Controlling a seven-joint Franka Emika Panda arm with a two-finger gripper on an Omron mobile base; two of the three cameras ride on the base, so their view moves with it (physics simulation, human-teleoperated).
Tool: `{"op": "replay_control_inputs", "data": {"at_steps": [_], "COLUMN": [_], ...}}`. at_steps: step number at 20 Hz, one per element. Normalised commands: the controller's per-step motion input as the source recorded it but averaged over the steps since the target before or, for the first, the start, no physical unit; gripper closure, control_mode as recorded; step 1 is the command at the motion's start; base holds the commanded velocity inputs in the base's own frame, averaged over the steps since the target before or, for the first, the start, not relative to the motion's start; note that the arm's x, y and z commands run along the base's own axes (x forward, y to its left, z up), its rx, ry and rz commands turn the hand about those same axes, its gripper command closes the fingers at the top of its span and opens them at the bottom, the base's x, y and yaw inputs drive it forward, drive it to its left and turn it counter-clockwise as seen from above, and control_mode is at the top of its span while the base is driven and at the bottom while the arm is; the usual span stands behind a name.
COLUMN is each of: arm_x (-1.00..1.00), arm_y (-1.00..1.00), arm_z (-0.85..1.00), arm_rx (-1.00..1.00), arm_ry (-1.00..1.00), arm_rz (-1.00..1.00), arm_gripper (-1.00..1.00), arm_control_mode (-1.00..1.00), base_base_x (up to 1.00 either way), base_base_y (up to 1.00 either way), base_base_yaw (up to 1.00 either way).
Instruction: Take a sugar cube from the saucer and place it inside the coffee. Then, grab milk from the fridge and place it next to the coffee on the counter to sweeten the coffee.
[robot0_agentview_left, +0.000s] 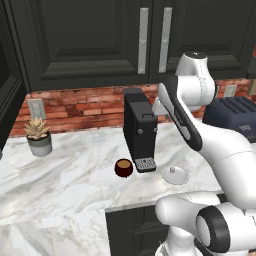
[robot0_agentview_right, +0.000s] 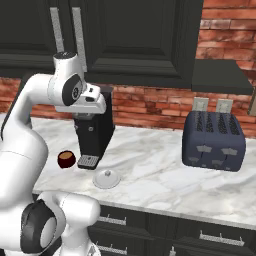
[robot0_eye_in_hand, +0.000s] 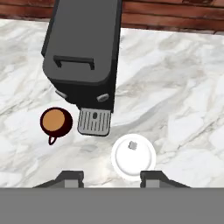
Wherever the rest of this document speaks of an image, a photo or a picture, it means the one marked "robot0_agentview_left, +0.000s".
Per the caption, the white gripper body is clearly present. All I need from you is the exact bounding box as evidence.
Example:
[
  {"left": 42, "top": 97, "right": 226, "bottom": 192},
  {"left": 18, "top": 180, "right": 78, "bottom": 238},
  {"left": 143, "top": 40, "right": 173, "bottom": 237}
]
[{"left": 152, "top": 98, "right": 170, "bottom": 118}]

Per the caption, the black coffee machine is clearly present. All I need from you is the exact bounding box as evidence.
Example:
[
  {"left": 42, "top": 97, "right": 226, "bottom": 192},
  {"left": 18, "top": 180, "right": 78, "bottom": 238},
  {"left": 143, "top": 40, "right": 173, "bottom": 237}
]
[{"left": 122, "top": 87, "right": 159, "bottom": 174}]

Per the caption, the dark red coffee mug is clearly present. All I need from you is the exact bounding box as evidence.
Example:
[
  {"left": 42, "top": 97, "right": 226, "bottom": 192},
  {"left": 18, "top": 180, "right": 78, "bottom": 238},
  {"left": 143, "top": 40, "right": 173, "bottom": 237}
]
[{"left": 114, "top": 158, "right": 135, "bottom": 179}]

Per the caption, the white saucer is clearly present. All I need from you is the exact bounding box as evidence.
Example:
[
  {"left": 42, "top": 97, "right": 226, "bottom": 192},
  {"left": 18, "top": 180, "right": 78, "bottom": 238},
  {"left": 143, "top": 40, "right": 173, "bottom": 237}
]
[{"left": 161, "top": 165, "right": 190, "bottom": 186}]

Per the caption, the dark blue toaster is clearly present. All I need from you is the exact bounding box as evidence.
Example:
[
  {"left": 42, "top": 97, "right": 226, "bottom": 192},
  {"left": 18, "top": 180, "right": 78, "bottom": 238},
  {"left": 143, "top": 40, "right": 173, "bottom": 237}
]
[{"left": 202, "top": 96, "right": 256, "bottom": 143}]

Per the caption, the dark cupboard door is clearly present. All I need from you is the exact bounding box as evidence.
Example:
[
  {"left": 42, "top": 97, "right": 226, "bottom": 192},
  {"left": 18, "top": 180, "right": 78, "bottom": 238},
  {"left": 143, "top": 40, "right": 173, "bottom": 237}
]
[
  {"left": 9, "top": 0, "right": 152, "bottom": 92},
  {"left": 149, "top": 0, "right": 256, "bottom": 84}
]

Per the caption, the succulent in grey pot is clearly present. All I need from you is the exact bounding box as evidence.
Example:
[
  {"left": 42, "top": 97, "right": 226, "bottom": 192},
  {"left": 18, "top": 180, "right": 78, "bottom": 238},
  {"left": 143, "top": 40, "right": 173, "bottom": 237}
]
[{"left": 23, "top": 116, "right": 54, "bottom": 158}]

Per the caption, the dark lower cabinet front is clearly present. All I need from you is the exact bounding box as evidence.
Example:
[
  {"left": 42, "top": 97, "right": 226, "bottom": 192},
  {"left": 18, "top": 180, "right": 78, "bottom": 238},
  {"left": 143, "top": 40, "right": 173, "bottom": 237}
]
[{"left": 105, "top": 202, "right": 172, "bottom": 256}]

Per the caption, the dark tall cabinet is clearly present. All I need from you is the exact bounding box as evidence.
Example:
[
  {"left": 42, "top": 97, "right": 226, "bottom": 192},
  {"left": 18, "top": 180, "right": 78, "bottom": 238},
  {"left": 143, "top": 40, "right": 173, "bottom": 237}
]
[{"left": 0, "top": 0, "right": 28, "bottom": 153}]

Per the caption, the silver cupboard handle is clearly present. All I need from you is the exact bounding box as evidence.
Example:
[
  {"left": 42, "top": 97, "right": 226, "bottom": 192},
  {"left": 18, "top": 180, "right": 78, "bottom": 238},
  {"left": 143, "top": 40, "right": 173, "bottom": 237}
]
[
  {"left": 158, "top": 6, "right": 173, "bottom": 74},
  {"left": 137, "top": 7, "right": 150, "bottom": 75}
]

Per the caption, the white wall outlet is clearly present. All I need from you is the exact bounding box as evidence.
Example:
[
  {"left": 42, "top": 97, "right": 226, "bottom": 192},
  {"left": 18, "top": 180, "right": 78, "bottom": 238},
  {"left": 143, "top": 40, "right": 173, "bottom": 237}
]
[
  {"left": 26, "top": 97, "right": 47, "bottom": 121},
  {"left": 223, "top": 84, "right": 238, "bottom": 99}
]

